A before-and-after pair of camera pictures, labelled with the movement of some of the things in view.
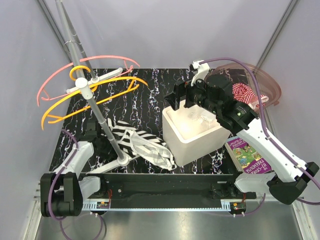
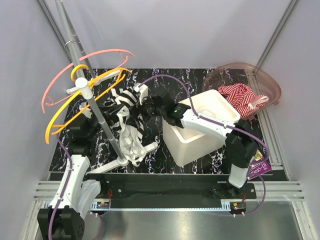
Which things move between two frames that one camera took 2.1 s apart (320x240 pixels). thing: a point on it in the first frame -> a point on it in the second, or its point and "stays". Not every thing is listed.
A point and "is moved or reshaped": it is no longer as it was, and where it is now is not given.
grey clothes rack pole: [81, 81] stays
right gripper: [185, 88] -> [141, 109]
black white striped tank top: [136, 142] -> [126, 117]
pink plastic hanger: [127, 68] is moved or reshaped
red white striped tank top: [244, 94] stays
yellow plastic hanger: [85, 97] -> [91, 84]
